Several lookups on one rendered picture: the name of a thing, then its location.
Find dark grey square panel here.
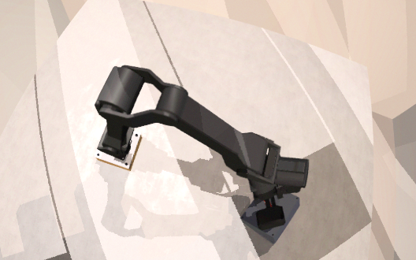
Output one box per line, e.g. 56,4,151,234
241,193,300,244

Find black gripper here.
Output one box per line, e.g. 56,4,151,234
249,182,286,230

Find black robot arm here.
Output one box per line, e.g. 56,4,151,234
95,65,309,199

